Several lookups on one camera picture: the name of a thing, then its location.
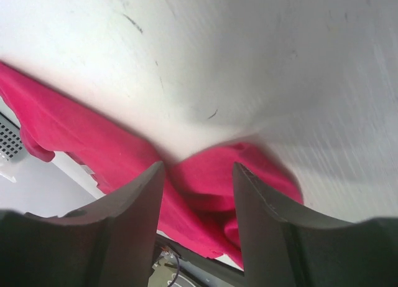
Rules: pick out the magenta t shirt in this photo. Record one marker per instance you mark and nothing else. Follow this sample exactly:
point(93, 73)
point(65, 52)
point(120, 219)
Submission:
point(198, 209)

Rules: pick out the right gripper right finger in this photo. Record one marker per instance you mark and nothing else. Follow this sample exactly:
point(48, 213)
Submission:
point(284, 243)

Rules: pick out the white plastic basket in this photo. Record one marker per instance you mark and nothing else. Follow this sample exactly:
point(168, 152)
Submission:
point(13, 153)

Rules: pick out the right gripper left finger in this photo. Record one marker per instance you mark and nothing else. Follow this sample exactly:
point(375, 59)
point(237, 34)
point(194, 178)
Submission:
point(109, 242)

